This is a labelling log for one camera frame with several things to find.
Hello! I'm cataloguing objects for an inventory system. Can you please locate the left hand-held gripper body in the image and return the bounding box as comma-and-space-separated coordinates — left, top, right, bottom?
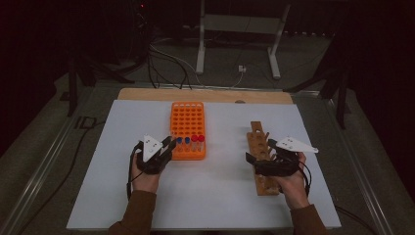
136, 134, 173, 175

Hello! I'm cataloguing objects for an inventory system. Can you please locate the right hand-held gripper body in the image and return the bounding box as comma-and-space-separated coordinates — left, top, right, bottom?
254, 136, 319, 177

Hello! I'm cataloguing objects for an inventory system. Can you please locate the wooden tube rack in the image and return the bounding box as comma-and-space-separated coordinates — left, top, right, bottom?
246, 120, 282, 197

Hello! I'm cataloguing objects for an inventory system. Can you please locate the orange plastic tube rack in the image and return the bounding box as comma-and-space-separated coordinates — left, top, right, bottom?
169, 101, 208, 161

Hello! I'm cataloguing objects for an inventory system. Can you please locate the person's right hand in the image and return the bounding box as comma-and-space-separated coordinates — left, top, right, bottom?
277, 152, 310, 211

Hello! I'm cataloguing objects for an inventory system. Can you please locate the person's left hand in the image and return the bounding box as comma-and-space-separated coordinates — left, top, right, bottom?
130, 153, 161, 194

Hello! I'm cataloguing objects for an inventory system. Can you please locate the white table sheet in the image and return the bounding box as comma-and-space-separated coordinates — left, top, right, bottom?
66, 99, 342, 231

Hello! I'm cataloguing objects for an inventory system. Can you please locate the black tripod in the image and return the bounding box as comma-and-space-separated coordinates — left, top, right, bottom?
67, 55, 135, 118
283, 48, 351, 130

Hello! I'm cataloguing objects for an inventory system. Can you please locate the grey metal stand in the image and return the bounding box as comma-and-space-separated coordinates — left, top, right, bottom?
195, 0, 292, 80

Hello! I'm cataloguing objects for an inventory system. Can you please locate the dark equipment with red light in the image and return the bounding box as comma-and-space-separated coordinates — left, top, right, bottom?
130, 0, 155, 67

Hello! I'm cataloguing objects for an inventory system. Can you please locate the right hand-held gripper cable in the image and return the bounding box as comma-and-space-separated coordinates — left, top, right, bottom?
298, 161, 312, 197

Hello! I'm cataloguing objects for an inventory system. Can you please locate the hand-held gripper cable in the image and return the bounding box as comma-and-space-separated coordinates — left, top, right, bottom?
298, 161, 312, 197
126, 143, 145, 201

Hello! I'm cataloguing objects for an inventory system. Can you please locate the left hand-held gripper cable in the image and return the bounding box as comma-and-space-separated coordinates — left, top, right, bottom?
126, 143, 145, 201

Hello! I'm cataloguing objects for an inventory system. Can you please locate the black floor cables bundle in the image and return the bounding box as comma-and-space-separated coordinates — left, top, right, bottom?
148, 42, 194, 91

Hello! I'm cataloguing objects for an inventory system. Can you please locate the white plug with cable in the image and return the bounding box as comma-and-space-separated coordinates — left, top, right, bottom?
229, 64, 247, 89

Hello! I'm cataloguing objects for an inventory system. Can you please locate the metal floor rail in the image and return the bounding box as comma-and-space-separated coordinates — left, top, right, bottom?
322, 97, 392, 235
0, 87, 96, 235

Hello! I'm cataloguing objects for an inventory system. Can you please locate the black floor cable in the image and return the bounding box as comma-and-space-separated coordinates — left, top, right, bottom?
19, 120, 106, 235

